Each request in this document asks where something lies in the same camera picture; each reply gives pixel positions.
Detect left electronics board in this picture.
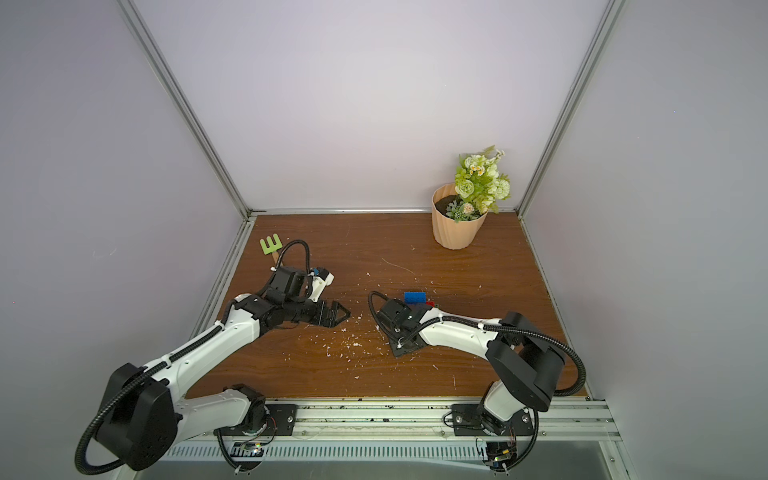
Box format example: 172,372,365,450
230,441,265,462

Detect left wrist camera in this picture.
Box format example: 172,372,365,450
309,268,334,302

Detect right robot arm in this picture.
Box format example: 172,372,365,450
368,291,587,436

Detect green toy garden fork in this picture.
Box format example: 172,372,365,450
259,233,283,263

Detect long blue lego brick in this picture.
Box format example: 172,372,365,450
403,291,427,305

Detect aluminium front rail frame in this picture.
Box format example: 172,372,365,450
163,397,637,479

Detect green white artificial flowers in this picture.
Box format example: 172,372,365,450
446,145,511,222

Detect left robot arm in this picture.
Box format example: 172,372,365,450
74,267,350,475

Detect right electronics board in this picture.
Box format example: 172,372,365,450
483,442,517,474

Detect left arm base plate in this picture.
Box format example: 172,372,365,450
221,403,298,439

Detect electronics board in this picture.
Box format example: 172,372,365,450
230,441,265,462
483,442,517,474

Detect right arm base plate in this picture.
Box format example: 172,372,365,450
448,403,536,437

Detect beige ribbed flower pot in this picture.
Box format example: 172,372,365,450
431,184,487,250

